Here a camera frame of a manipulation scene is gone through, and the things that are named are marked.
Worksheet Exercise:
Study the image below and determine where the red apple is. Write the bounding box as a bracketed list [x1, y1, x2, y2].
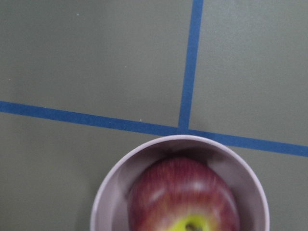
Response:
[128, 157, 240, 231]

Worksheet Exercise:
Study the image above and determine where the pink bowl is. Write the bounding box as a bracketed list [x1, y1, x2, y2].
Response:
[90, 135, 270, 231]

